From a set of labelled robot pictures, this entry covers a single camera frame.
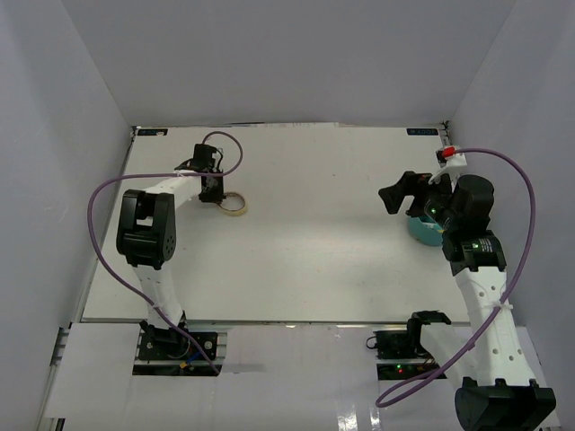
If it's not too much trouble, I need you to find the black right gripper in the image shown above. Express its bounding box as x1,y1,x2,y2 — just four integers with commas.
378,170,459,232

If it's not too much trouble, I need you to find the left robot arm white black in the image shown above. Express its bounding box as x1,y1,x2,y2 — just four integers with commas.
116,144,224,358

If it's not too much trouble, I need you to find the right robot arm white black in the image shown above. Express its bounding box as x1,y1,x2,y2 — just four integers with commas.
378,171,556,430

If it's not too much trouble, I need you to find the beige tape roll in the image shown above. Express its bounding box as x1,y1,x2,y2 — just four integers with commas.
217,191,248,216

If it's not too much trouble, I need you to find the teal round organizer container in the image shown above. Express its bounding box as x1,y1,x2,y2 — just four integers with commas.
407,216,443,247

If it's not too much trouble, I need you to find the right blue corner label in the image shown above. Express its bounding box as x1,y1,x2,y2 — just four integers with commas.
406,128,438,136

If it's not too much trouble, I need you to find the blue corner label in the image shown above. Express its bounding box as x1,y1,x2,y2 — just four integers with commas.
137,128,168,136
406,128,438,136

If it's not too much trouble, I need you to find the left blue corner label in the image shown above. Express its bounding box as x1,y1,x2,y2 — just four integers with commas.
137,128,168,136

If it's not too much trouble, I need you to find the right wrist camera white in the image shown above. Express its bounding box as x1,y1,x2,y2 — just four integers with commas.
428,145,467,184

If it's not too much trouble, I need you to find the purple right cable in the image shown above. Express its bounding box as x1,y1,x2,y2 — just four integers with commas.
375,146,536,409

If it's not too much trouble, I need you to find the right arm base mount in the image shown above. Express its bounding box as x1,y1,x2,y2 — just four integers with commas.
366,311,451,381

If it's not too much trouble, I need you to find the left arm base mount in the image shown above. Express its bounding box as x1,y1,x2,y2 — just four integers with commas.
132,321,223,377

